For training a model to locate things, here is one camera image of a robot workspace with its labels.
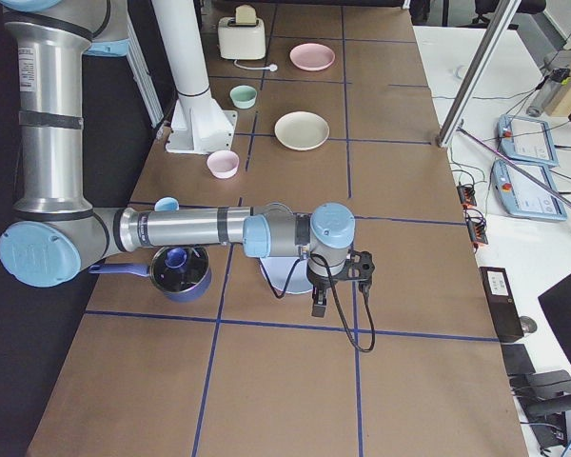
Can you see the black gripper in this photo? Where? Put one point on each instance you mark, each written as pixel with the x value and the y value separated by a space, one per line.
pixel 318 284

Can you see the blue plate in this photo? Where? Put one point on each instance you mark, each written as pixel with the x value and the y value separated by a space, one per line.
pixel 285 276

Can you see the cream plate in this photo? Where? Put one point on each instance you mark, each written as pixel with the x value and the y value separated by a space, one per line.
pixel 301 130

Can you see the pink plate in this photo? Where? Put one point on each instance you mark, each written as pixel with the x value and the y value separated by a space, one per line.
pixel 312 57

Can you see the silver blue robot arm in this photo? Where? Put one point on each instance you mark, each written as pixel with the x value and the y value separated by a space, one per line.
pixel 58 233

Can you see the blue saucepan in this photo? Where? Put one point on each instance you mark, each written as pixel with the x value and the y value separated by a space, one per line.
pixel 182 274

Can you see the pink bowl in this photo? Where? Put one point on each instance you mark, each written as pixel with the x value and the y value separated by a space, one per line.
pixel 223 164

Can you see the orange black connector block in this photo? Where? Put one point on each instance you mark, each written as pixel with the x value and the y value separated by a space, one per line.
pixel 473 217

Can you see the blue cup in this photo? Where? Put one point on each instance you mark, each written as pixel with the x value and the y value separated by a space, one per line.
pixel 166 204

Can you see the black box with label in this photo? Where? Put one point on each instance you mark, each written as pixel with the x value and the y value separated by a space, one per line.
pixel 500 300

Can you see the green bowl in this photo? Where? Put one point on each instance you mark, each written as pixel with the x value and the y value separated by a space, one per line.
pixel 243 96

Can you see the teach pendant tablet near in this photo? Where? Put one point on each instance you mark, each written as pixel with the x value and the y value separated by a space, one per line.
pixel 522 198

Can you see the teach pendant tablet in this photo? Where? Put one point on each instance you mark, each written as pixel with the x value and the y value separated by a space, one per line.
pixel 526 139
pixel 522 198

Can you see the teach pendant tablet far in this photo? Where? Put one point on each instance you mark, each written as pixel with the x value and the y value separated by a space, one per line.
pixel 526 139

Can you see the reacher grabber stick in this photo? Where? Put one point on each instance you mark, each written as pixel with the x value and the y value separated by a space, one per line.
pixel 513 165

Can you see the cream toaster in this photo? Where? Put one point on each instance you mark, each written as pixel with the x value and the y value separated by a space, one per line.
pixel 241 42

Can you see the bread slice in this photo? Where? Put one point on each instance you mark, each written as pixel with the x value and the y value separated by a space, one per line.
pixel 245 16

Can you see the aluminium frame post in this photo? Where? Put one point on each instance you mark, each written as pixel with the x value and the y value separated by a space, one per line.
pixel 503 16

